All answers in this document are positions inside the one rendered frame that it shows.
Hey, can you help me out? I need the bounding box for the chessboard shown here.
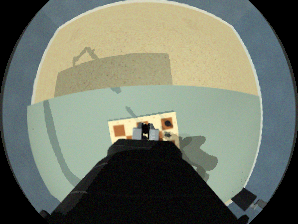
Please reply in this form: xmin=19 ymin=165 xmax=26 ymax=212
xmin=108 ymin=112 xmax=180 ymax=149

